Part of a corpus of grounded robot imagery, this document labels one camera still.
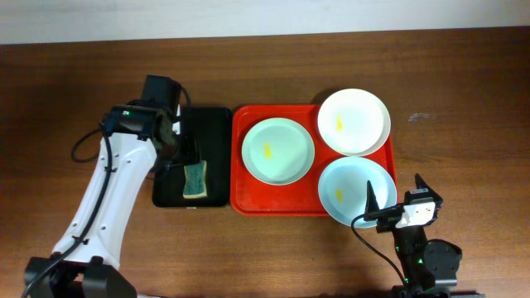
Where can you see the pale green plate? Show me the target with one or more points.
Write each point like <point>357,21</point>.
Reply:
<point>278,151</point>

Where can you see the black rectangular tray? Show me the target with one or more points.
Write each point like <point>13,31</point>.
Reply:
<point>210,129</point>

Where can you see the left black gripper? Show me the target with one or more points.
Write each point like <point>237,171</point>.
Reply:
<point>166,164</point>

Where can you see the red plastic tray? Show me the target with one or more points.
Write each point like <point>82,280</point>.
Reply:
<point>252,197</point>

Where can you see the light blue plate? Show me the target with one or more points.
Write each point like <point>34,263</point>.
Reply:
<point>342,187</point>

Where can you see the white plate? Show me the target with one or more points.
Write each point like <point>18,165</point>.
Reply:
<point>354,122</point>

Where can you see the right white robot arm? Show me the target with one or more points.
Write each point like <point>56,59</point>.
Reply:
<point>429,267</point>

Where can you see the green yellow sponge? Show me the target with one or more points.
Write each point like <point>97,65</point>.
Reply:
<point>195,181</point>

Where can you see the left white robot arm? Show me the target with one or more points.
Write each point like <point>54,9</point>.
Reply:
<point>136,140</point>

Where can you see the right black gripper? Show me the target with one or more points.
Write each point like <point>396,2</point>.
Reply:
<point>388,218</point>

